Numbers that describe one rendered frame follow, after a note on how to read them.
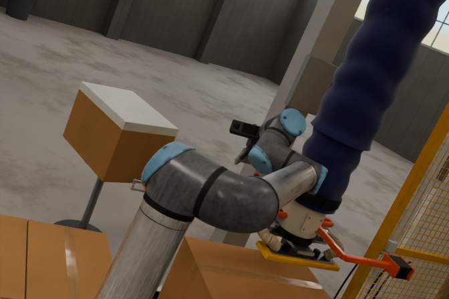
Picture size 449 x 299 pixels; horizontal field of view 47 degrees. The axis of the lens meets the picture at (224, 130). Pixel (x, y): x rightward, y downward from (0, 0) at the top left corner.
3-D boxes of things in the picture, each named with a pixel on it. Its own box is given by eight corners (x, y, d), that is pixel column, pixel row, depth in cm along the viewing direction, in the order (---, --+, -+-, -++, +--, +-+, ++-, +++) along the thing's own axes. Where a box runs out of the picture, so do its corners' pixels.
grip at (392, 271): (395, 267, 199) (401, 256, 198) (409, 281, 192) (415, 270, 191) (379, 263, 196) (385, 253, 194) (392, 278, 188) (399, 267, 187)
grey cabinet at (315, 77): (312, 113, 300) (335, 65, 293) (316, 116, 295) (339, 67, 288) (283, 103, 292) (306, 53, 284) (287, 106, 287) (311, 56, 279)
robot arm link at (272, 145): (278, 169, 151) (299, 139, 157) (244, 150, 155) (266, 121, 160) (275, 184, 159) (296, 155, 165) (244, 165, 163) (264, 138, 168)
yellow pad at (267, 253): (325, 256, 209) (331, 246, 208) (338, 272, 201) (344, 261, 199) (254, 243, 194) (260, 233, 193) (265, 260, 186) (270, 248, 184)
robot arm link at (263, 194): (269, 205, 94) (335, 164, 157) (212, 171, 98) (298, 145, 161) (242, 258, 97) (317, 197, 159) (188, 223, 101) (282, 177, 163)
